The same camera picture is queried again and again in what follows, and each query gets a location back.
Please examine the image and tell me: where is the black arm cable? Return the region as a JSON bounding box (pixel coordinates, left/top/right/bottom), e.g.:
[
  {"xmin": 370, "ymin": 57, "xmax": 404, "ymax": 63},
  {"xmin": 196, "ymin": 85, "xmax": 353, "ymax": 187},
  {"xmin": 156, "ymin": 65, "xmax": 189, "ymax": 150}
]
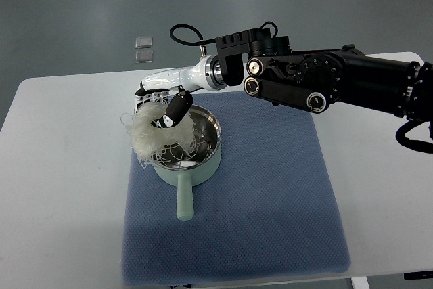
[{"xmin": 394, "ymin": 120, "xmax": 433, "ymax": 153}]

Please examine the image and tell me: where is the white vermicelli bundle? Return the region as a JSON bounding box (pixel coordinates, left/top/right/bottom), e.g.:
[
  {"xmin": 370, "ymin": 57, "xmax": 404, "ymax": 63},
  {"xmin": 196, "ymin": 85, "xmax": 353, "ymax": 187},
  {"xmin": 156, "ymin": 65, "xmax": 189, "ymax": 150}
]
[{"xmin": 120, "ymin": 102, "xmax": 195, "ymax": 167}]

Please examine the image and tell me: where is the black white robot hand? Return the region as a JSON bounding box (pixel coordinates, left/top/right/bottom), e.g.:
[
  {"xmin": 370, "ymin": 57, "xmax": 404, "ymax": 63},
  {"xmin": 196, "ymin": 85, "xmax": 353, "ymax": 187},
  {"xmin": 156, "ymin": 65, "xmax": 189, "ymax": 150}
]
[{"xmin": 135, "ymin": 55, "xmax": 225, "ymax": 129}]

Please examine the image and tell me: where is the mint green steel pot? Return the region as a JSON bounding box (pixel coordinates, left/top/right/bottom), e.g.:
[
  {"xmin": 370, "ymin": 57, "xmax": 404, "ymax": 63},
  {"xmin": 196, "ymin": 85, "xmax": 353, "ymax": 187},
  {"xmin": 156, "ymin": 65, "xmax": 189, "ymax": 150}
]
[{"xmin": 154, "ymin": 105, "xmax": 222, "ymax": 221}]

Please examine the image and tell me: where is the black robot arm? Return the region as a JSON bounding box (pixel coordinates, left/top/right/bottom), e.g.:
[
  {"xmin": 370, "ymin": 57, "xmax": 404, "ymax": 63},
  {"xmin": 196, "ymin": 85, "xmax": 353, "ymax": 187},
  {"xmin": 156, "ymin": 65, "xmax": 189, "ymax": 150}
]
[{"xmin": 215, "ymin": 28, "xmax": 432, "ymax": 122}]

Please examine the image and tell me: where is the upper floor metal plate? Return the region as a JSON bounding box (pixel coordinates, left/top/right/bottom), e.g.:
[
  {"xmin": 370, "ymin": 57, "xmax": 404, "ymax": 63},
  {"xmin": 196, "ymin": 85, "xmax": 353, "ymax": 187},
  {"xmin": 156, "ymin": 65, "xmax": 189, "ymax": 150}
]
[{"xmin": 135, "ymin": 37, "xmax": 153, "ymax": 49}]

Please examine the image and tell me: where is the wire steaming rack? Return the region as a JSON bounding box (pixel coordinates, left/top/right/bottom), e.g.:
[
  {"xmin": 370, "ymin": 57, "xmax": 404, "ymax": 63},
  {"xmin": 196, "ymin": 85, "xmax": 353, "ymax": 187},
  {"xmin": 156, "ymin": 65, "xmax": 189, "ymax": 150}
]
[{"xmin": 162, "ymin": 130, "xmax": 212, "ymax": 164}]

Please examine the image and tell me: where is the blue textured mat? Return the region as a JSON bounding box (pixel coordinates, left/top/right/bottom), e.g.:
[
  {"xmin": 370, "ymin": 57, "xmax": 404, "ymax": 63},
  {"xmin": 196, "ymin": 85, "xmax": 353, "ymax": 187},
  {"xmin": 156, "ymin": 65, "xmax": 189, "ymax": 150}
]
[{"xmin": 122, "ymin": 92, "xmax": 350, "ymax": 286}]

